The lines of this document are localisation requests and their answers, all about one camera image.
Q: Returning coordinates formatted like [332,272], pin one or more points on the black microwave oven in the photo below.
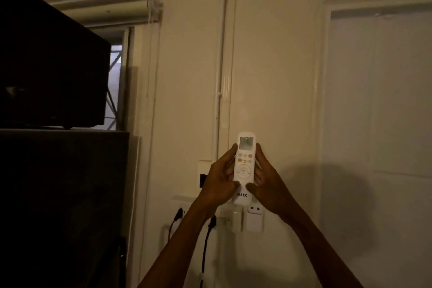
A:
[50,68]

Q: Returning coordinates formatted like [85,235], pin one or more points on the person's right hand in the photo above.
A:
[272,187]

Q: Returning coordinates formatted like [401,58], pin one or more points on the white wall socket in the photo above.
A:
[180,212]
[255,218]

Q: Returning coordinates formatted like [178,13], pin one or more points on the person's left hand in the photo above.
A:
[216,181]

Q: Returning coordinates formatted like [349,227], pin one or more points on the white roller blind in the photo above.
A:
[108,4]

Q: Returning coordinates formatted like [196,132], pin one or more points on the person's left thumb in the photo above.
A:
[235,188]

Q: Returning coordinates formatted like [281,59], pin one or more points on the person's right thumb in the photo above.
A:
[253,188]

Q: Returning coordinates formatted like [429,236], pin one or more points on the white air conditioner remote control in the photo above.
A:
[244,166]

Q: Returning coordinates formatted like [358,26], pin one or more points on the window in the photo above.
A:
[114,85]

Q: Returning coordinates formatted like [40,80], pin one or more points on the white wall switch box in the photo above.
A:
[203,176]

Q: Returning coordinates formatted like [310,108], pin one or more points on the dark grey refrigerator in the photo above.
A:
[64,210]

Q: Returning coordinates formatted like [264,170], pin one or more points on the person's right forearm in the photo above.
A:
[320,250]

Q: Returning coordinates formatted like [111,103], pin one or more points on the white door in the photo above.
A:
[378,136]

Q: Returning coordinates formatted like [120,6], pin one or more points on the person's left forearm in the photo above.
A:
[175,247]

